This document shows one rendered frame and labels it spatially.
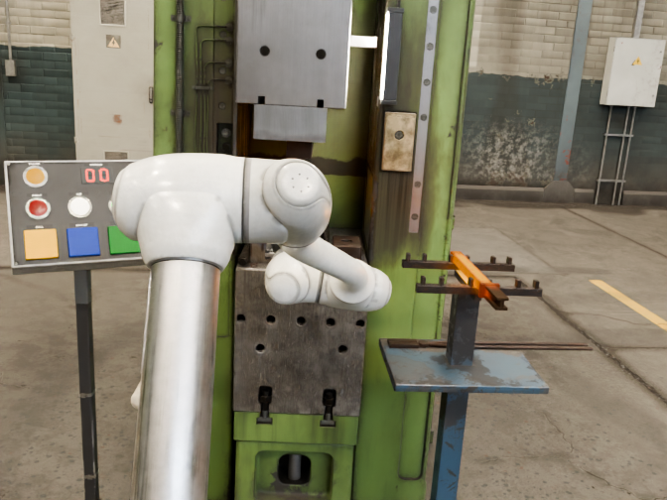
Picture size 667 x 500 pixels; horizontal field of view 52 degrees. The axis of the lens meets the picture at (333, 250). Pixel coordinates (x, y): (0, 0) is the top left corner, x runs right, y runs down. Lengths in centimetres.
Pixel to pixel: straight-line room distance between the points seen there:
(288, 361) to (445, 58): 99
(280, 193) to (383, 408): 145
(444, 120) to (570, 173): 673
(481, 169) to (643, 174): 205
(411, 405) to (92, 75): 562
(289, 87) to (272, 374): 82
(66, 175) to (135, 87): 535
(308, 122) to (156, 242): 99
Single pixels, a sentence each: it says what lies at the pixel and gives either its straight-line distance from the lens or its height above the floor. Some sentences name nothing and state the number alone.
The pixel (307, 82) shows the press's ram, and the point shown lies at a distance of 190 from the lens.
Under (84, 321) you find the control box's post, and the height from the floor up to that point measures 75.
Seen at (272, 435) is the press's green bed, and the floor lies 39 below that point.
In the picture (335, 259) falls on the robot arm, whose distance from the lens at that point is 135.
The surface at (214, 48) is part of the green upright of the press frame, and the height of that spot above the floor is 151.
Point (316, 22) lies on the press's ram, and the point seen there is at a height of 159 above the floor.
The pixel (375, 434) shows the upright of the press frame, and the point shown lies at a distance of 237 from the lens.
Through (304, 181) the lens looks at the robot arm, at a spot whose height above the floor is 132.
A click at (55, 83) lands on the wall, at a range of 806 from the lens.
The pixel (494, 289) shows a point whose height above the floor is 100.
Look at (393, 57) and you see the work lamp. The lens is 201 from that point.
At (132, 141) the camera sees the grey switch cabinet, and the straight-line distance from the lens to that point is 729.
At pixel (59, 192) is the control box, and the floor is 112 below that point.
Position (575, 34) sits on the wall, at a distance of 862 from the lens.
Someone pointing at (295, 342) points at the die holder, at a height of 70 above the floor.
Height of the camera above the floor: 148
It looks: 15 degrees down
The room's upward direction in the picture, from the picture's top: 3 degrees clockwise
